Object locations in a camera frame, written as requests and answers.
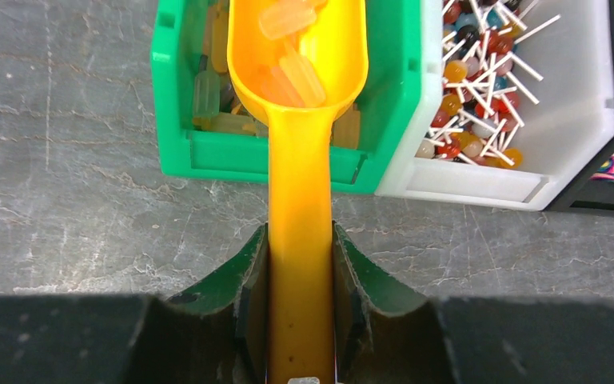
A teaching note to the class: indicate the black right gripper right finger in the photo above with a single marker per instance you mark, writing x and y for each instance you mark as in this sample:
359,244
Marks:
386,332

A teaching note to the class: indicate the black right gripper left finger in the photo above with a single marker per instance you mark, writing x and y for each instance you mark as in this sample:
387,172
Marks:
189,337

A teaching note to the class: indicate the yellow plastic scoop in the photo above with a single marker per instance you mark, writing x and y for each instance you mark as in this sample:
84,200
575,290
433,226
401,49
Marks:
301,336

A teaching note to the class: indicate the green plastic candy bin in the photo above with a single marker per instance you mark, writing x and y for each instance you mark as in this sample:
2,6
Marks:
399,55

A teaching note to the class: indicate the white bin with lollipops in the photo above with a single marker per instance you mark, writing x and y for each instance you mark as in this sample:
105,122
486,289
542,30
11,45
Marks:
565,129

